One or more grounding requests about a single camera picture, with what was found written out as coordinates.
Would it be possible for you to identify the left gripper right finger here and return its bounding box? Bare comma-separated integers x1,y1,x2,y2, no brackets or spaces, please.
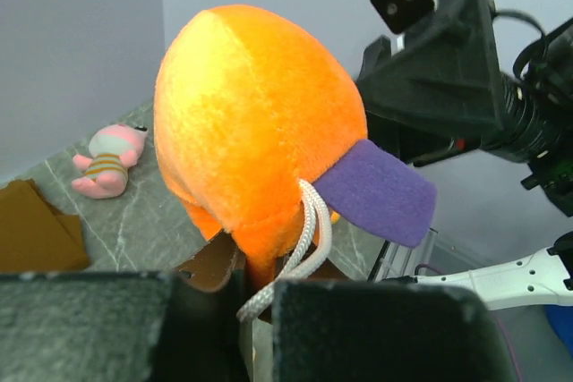
272,281,518,382

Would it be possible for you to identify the pink striped plush far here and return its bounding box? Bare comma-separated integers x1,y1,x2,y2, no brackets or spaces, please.
71,123,149,199

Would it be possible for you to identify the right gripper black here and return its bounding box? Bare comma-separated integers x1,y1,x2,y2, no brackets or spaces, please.
356,0,572,216

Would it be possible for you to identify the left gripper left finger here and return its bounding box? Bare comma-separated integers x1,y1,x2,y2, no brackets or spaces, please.
1,272,173,381

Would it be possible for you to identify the brown folded cloth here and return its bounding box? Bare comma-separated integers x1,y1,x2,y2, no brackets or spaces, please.
1,179,90,273

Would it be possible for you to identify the large orange shark plush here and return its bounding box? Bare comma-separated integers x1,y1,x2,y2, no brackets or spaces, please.
153,4,437,288

